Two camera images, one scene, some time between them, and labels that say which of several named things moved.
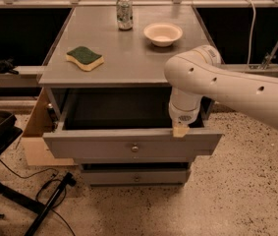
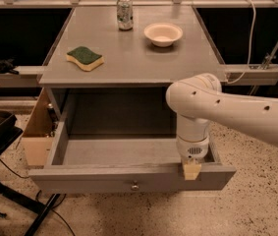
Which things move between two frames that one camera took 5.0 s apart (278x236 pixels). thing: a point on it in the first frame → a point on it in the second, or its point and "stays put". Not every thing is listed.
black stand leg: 68,180 stays put
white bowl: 163,34 stays put
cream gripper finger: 180,130 → 192,169
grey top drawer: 122,123 → 98,162
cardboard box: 36,149 stays put
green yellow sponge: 83,58 stays put
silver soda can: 124,11 stays put
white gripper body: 184,116 → 193,148
